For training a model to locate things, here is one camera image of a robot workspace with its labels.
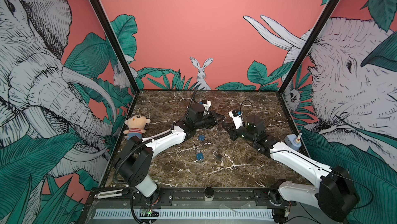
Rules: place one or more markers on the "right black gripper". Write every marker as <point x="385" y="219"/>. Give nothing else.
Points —
<point x="234" y="133"/>

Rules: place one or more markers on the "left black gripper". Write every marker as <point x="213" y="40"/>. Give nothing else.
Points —
<point x="214" y="116"/>

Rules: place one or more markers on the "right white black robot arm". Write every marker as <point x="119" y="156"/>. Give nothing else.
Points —
<point x="332" y="190"/>

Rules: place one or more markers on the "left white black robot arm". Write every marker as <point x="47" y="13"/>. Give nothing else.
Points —
<point x="133" y="162"/>

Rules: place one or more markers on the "blue padlock near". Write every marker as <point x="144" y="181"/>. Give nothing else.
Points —
<point x="199" y="156"/>

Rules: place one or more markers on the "plush doll striped shirt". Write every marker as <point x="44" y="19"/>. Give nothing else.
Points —
<point x="136" y="126"/>

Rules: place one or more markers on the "white vented strip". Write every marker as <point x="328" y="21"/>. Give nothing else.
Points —
<point x="184" y="213"/>

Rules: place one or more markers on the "white clip tool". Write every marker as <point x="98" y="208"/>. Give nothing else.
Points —
<point x="109" y="194"/>

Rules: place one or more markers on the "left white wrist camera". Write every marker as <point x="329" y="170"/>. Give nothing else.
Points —
<point x="206" y="104"/>

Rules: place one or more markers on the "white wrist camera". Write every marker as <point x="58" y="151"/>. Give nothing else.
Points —
<point x="237" y="117"/>
<point x="206" y="104"/>

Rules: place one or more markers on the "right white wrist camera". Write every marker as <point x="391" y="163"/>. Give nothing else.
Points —
<point x="237" y="117"/>

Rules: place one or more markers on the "black mounting rail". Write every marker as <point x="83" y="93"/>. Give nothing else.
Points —
<point x="271" y="197"/>

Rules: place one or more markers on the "black knob on rail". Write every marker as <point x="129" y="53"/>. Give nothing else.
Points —
<point x="209" y="194"/>

